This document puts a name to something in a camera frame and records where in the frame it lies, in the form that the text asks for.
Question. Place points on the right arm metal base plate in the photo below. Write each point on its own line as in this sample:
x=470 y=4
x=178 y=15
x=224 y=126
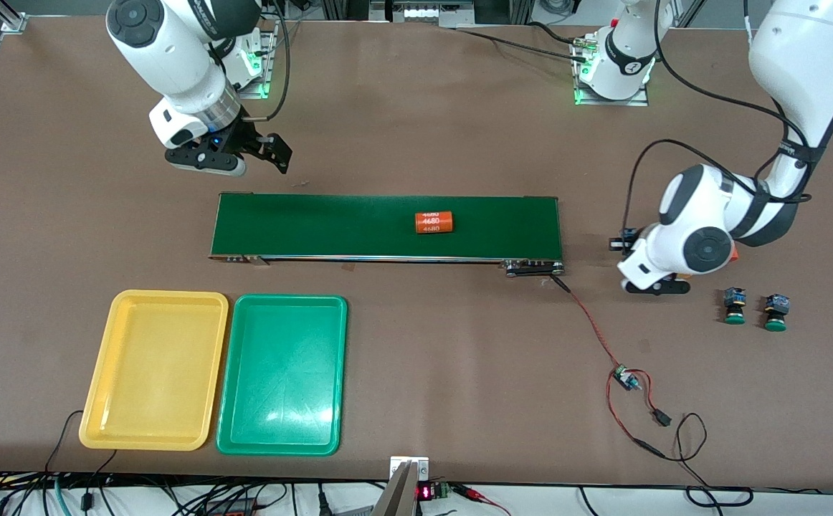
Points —
x=267 y=79

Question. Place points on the aluminium corner extrusion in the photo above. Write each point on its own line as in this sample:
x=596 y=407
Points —
x=11 y=20

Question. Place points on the grey metal camera mount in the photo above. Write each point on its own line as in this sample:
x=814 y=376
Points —
x=408 y=487

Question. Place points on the red clip lead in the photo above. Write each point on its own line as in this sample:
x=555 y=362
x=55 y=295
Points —
x=481 y=497

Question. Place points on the white lit box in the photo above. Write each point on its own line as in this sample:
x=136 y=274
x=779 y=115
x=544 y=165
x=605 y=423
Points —
x=431 y=13

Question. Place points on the green push button switch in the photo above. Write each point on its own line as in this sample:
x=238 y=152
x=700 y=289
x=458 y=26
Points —
x=776 y=313
x=734 y=307

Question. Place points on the green plastic tray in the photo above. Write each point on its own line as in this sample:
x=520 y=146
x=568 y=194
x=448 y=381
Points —
x=282 y=376

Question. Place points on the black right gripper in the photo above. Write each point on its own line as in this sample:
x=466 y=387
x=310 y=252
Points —
x=239 y=137

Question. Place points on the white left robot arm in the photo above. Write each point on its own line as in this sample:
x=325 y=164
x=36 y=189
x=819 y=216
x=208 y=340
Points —
x=796 y=64

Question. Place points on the small speed controller board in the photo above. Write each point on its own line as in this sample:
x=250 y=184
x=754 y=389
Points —
x=624 y=378

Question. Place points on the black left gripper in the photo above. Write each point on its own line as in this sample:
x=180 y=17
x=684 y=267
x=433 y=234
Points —
x=625 y=242

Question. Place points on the yellow plastic tray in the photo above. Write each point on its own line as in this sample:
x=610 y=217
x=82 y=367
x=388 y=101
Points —
x=153 y=369

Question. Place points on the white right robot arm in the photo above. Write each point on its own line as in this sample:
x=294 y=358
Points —
x=173 y=50

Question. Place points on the red digit display module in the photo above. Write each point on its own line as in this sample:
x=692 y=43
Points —
x=425 y=492

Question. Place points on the green conveyor belt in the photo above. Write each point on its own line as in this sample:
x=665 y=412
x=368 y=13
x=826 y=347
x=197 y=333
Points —
x=316 y=226

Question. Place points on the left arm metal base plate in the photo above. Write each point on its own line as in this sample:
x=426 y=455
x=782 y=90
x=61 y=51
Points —
x=635 y=102

